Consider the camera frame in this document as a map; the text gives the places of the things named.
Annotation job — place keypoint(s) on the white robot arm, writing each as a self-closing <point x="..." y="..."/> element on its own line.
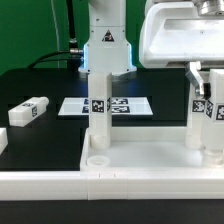
<point x="107" y="49"/>

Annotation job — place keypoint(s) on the white left fence block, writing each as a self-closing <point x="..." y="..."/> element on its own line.
<point x="3" y="139"/>

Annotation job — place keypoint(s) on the white desk top tray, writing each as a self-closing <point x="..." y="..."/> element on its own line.
<point x="157" y="149"/>

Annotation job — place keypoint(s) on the white front fence bar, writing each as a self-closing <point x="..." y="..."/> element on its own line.
<point x="71" y="185"/>

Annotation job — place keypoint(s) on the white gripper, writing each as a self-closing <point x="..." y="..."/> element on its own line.
<point x="176" y="32"/>

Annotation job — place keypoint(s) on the fiducial marker sheet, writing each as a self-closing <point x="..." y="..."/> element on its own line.
<point x="136" y="106"/>

